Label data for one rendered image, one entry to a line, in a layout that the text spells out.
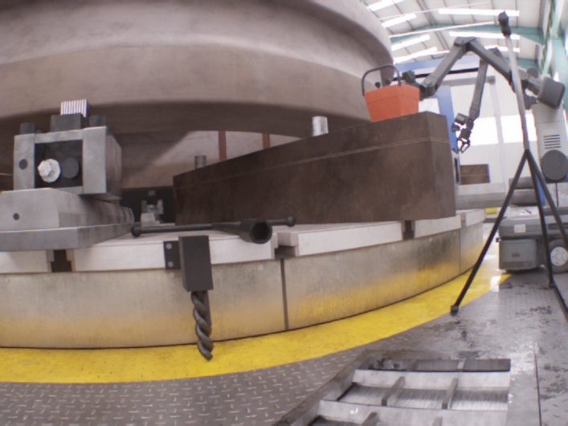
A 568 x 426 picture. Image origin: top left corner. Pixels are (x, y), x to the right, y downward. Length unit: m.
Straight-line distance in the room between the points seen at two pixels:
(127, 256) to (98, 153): 0.37
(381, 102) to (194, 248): 0.94
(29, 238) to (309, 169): 1.29
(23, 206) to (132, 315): 0.45
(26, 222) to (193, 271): 0.45
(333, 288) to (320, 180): 0.59
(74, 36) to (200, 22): 0.64
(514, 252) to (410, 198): 0.71
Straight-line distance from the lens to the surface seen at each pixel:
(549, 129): 2.18
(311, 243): 1.34
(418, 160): 1.52
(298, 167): 1.98
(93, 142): 1.40
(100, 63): 1.88
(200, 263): 1.03
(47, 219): 1.08
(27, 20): 2.30
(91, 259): 1.21
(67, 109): 1.67
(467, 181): 3.92
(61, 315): 1.29
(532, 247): 2.04
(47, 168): 1.44
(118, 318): 1.26
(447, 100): 7.12
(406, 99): 1.62
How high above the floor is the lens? 0.37
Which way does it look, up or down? 1 degrees up
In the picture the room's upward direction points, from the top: 4 degrees counter-clockwise
